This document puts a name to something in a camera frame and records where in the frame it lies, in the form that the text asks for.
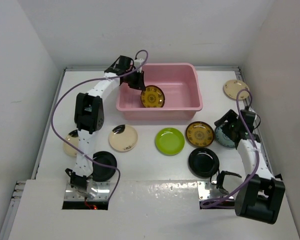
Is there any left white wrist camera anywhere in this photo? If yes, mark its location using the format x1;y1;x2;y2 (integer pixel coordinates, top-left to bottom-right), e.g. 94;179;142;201
133;58;145;73

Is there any cream floral plate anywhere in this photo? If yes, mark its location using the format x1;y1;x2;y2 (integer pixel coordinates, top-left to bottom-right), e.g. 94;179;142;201
223;79;250;100

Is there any metal base plate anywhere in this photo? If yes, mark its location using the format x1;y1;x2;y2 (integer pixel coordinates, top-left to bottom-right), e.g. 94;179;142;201
195;180;241;202
63;180;110;202

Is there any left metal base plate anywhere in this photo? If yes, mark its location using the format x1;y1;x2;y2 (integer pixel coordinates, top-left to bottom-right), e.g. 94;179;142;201
63;180;110;202

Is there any cream plate with black brushstroke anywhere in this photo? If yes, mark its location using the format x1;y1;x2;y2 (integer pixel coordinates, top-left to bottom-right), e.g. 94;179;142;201
108;124;138;152

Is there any blue patterned plate right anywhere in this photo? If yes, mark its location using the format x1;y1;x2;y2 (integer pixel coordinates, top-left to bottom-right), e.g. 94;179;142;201
214;126;235;149

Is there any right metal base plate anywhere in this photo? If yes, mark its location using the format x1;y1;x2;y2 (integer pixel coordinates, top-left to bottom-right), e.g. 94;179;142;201
195;180;241;202

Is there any cream plate far left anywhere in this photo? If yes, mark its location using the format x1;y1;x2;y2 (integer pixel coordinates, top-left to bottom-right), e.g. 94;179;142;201
62;129;81;158

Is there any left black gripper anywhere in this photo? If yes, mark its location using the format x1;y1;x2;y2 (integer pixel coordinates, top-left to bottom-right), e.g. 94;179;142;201
125;68;146;91

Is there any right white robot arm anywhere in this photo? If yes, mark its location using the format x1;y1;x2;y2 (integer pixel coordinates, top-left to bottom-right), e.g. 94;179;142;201
214;108;286;225

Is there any green plate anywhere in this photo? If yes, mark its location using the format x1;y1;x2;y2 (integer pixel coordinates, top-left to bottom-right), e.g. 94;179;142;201
154;127;185;156

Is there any pink plastic bin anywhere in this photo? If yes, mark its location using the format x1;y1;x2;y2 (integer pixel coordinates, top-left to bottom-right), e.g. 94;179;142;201
116;63;203;121

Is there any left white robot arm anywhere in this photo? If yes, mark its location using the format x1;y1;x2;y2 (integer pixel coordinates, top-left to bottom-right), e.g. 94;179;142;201
66;55;146;194

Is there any yellow patterned plate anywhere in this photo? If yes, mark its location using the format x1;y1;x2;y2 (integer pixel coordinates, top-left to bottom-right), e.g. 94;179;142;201
140;85;166;108
185;121;215;148

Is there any black plate right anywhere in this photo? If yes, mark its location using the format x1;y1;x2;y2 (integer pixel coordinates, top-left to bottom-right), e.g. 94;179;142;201
187;147;220;179

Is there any black plate left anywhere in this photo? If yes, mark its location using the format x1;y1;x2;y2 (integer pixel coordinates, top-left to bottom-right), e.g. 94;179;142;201
92;151;117;182

